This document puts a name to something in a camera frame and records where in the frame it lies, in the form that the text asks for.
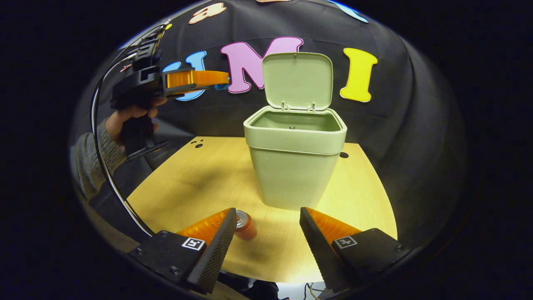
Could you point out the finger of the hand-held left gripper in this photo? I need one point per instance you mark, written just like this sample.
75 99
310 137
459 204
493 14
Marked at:
195 78

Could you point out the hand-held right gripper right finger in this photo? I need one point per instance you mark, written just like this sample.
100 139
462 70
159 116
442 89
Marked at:
316 246

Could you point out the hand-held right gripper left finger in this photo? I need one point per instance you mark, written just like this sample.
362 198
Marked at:
218 246

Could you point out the red pop can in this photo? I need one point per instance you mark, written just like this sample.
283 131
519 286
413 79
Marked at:
247 228

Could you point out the green desktop garbage bin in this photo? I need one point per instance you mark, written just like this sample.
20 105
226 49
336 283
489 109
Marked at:
291 175

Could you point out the black backdrop cloth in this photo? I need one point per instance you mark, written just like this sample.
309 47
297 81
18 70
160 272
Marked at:
395 137

